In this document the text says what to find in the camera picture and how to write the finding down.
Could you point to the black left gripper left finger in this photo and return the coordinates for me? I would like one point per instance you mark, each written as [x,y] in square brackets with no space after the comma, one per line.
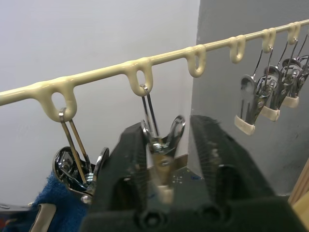
[113,174]

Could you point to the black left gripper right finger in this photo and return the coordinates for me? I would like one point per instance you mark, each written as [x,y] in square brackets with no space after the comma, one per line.
[224,154]

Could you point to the metal clothes clip cream tip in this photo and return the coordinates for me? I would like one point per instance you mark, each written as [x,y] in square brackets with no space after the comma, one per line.
[272,96]
[293,94]
[70,169]
[161,154]
[248,101]

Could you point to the cream clip hanger bar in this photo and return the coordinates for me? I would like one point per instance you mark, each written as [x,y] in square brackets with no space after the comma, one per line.
[101,70]

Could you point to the blue sock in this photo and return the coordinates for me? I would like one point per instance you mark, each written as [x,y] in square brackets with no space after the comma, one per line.
[58,200]

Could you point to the cream curved plastic piece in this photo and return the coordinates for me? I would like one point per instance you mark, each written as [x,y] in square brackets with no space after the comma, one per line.
[46,212]

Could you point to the light wooden board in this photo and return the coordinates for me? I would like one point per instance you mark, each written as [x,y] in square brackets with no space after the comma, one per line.
[300,207]

